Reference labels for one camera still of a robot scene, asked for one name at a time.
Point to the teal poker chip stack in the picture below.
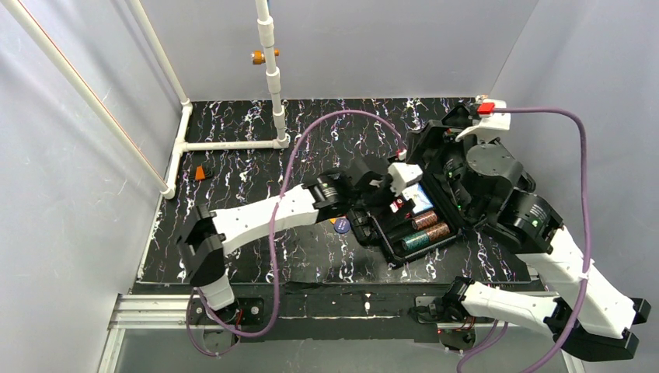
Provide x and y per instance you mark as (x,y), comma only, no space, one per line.
(421,239)

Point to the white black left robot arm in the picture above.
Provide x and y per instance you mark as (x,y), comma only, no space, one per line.
(208,236)

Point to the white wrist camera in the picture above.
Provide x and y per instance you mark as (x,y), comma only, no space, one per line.
(489,125)
(403,175)

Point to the blue playing card deck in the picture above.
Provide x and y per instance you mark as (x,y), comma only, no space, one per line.
(421,200)

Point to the white pvc pipe frame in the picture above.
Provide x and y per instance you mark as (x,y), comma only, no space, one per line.
(108,54)

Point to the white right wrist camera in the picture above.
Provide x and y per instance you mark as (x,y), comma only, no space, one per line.
(489,125)

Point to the orange knob on pole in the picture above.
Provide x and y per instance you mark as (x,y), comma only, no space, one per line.
(258,57)

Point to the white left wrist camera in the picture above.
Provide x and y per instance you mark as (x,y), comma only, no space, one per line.
(403,175)

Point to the orange black 100 chip stack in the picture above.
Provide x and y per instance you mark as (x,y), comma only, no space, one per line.
(424,220)

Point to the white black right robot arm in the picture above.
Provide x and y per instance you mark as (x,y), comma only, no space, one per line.
(488,188)

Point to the black poker set case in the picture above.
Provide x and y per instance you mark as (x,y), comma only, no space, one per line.
(386,229)

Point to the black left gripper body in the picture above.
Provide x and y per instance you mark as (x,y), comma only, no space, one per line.
(374,184)

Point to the blue small blind button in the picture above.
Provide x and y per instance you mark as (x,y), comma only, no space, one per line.
(342,225)

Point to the orange hex key set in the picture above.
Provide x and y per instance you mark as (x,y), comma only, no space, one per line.
(203,173)

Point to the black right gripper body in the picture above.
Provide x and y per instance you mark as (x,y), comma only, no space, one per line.
(430,149)

